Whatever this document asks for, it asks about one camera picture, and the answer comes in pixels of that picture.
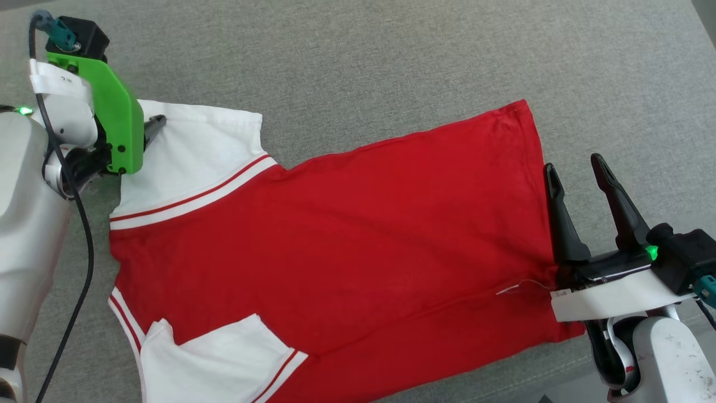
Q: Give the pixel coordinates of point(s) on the teal left camera connector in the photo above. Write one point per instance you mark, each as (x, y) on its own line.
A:
(59, 32)

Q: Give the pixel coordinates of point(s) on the grey fabric sofa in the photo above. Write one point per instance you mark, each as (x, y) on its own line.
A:
(391, 56)

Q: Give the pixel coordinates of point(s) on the teal right camera connector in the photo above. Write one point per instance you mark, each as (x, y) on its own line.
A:
(707, 291)

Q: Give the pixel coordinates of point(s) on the red and white jersey shirt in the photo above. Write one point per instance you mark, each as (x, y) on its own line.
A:
(335, 252)

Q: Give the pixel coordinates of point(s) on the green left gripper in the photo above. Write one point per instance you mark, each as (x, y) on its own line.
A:
(117, 123)

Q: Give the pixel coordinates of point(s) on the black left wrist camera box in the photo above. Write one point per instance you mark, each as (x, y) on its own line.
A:
(89, 36)

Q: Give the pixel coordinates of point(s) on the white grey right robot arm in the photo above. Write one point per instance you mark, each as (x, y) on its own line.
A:
(665, 364)

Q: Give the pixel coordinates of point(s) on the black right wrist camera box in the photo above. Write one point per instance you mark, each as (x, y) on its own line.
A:
(688, 257)

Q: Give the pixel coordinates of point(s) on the teal camera connector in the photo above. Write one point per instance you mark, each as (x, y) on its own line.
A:
(59, 32)
(707, 291)

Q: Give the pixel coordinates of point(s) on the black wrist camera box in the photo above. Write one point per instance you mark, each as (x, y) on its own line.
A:
(688, 257)
(89, 36)

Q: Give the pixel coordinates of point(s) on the white tape label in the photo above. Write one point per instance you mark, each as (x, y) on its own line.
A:
(61, 81)

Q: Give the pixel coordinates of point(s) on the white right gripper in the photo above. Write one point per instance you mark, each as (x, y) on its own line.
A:
(615, 296)

